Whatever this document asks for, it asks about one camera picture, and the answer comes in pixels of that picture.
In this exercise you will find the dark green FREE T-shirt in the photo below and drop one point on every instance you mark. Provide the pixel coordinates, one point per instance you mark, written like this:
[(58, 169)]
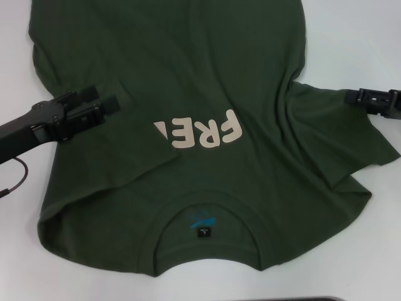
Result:
[(200, 62)]

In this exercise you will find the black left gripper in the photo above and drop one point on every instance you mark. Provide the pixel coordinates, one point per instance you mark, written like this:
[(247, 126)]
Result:
[(37, 125)]

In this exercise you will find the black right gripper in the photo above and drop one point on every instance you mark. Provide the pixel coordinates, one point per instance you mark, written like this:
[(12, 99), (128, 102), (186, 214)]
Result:
[(395, 105)]

